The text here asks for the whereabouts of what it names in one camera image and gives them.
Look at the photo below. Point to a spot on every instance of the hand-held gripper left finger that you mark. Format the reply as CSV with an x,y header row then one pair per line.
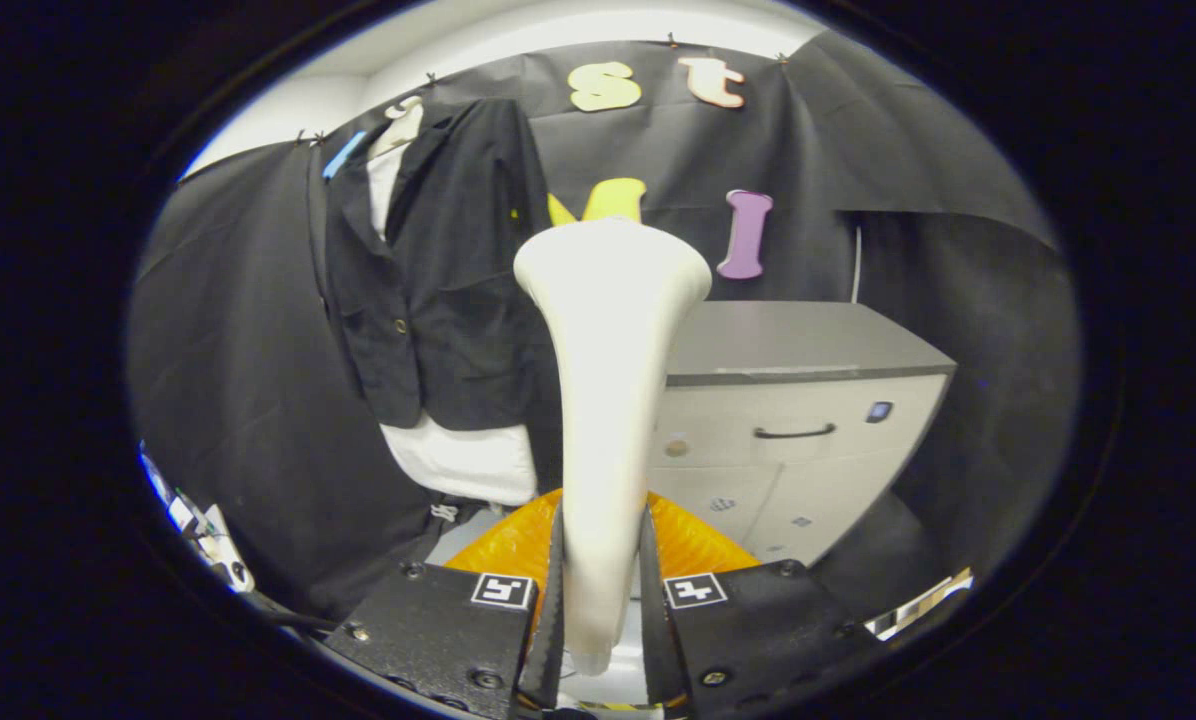
x,y
553,650

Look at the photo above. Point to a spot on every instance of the white garment steamer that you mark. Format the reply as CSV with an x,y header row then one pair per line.
x,y
608,350

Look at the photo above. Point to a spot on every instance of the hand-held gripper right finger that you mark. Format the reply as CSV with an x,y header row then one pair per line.
x,y
658,650

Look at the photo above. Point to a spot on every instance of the shiny striped object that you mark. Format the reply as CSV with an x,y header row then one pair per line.
x,y
918,605

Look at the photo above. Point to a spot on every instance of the white mannequin torso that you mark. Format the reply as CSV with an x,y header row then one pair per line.
x,y
468,460

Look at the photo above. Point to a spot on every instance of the grey cabinet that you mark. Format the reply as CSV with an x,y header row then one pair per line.
x,y
808,340

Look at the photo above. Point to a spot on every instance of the black suit jacket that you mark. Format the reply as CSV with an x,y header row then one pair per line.
x,y
458,300

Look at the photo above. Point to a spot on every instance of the black backdrop cloth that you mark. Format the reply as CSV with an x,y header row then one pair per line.
x,y
238,350

